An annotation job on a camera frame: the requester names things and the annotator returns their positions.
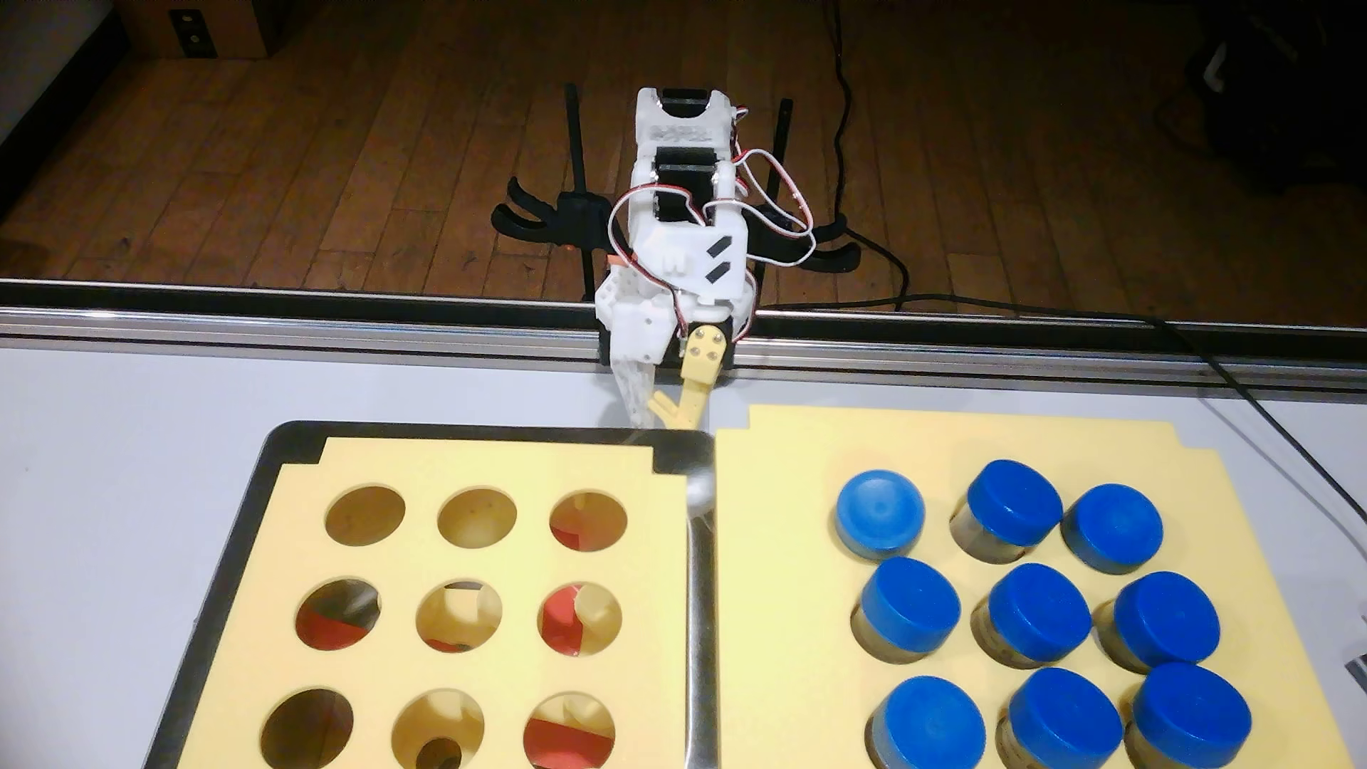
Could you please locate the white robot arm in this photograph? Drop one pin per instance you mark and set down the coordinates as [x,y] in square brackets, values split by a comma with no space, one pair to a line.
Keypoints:
[683,128]

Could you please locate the metal tray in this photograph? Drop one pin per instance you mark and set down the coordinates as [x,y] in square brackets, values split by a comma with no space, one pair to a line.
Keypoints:
[700,641]

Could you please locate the black bag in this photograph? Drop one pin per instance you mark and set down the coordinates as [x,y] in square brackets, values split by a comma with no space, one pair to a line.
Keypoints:
[1282,96]

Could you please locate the large yellow foam rack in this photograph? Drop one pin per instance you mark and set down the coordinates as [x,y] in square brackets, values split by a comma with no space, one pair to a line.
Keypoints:
[790,641]

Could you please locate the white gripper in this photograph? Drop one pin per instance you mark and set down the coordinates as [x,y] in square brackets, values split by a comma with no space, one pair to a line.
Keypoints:
[701,350]

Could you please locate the yellow foam rack in tray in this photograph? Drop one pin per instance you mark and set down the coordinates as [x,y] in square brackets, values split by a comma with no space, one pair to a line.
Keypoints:
[651,662]

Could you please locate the cardboard box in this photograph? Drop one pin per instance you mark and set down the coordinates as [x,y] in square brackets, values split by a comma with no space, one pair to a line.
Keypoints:
[230,27]

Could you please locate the aluminium table edge rail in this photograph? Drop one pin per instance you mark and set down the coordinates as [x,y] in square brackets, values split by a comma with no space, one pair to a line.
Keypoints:
[107,320]

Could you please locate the grey object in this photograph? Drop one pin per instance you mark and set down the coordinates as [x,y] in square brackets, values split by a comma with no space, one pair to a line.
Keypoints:
[1358,671]

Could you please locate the blue capped test tube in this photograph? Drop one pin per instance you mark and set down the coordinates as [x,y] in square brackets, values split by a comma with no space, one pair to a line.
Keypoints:
[1166,623]
[1189,713]
[927,724]
[1036,611]
[1063,718]
[1015,500]
[1111,527]
[908,605]
[879,513]

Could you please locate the black clamp with orange trigger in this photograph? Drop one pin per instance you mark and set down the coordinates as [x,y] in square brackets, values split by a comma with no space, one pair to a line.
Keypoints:
[534,219]

